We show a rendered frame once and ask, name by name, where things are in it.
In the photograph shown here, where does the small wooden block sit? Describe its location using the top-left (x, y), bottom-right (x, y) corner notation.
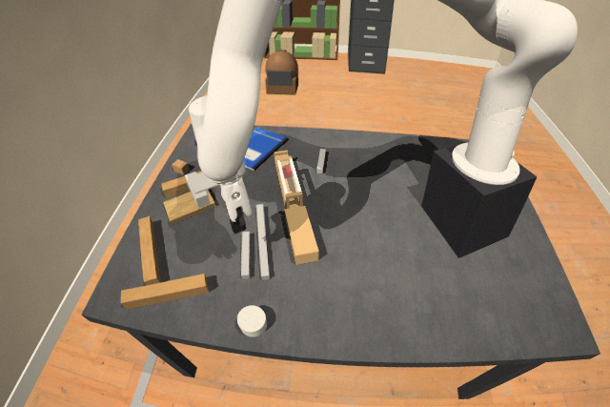
top-left (173, 159), bottom-right (189, 175)

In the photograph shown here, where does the light grey square stick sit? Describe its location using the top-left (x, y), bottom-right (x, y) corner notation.
top-left (316, 149), bottom-right (326, 173)

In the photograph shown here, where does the white cylinder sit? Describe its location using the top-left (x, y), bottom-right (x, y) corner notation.
top-left (237, 306), bottom-right (267, 337)

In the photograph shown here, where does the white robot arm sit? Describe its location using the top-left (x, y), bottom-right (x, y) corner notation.
top-left (185, 0), bottom-right (578, 209)

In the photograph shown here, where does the blue notebook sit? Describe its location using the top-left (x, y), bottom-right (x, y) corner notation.
top-left (244, 128), bottom-right (289, 171)

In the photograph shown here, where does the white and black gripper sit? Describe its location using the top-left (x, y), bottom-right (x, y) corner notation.
top-left (215, 174), bottom-right (252, 234)

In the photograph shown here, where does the flat wooden board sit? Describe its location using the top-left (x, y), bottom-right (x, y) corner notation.
top-left (163, 190), bottom-right (215, 224)

